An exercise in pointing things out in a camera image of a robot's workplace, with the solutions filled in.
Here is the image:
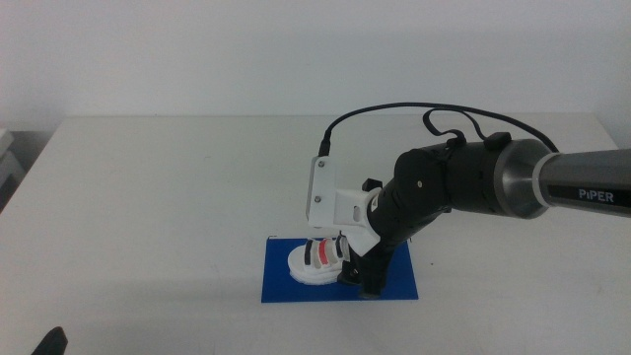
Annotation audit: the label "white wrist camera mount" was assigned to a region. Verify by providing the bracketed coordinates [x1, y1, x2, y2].
[306, 155, 384, 257]

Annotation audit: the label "short looped black cable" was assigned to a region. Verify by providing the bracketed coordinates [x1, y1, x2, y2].
[422, 107, 512, 152]

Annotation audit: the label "grey white shelf unit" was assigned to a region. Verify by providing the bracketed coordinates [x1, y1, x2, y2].
[0, 126, 27, 211]

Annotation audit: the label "blue rectangular mat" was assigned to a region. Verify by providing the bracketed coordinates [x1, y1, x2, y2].
[260, 236, 420, 304]

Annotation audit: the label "long black camera cable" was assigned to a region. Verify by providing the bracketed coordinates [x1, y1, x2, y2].
[317, 102, 560, 158]

